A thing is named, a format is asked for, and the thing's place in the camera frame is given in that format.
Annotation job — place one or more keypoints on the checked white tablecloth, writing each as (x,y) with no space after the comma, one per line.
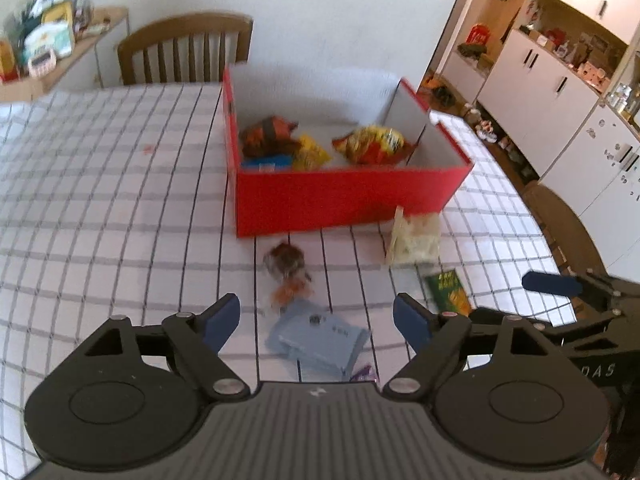
(110,185)

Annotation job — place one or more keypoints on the yellow red snack bag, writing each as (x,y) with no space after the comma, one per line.
(372,144)

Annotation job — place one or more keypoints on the pale cracker packet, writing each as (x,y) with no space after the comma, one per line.
(414,240)

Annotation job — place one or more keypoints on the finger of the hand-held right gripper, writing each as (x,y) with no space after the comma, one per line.
(490,316)
(550,282)

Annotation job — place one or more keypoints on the purple candy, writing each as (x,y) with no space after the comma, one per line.
(362,374)

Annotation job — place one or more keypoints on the yellow box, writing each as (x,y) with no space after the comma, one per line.
(57,14)

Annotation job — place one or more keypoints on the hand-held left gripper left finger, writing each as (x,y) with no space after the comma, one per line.
(222,320)

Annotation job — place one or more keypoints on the orange drink bottle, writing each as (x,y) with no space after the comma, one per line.
(7,60)

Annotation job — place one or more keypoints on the orange slippers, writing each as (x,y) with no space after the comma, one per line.
(432,82)

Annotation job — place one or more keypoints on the white wall cabinet unit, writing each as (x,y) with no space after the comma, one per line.
(545,90)

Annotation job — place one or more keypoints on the small dark brown snack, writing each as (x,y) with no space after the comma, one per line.
(285,259)

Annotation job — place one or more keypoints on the round-backed wooden chair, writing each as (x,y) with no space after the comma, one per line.
(570,230)

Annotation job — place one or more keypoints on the teal white tissue pack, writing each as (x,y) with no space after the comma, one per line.
(47,42)

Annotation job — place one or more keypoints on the orange gold candy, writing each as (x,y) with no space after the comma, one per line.
(289,291)

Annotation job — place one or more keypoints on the white kitchen timer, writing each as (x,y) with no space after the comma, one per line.
(41,64)

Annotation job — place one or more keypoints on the yellow candy packet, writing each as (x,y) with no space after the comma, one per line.
(311,152)

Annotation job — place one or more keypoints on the light blue packet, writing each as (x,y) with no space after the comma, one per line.
(320,342)

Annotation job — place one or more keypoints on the brown orange snack bag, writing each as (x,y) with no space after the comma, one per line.
(265,135)

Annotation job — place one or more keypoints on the red cardboard box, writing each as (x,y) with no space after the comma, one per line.
(340,200)

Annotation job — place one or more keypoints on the blue cookie packet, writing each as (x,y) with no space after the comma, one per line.
(267,163)

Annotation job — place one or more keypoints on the slatted wooden chair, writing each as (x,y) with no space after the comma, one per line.
(185,30)

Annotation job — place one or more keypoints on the white sneakers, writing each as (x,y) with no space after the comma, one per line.
(486,130)

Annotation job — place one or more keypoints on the green snack packet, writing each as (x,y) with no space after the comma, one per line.
(446,290)

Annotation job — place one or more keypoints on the light wooden side cabinet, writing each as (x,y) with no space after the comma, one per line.
(95,45)

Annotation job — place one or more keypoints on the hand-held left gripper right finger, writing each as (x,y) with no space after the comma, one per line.
(412,321)

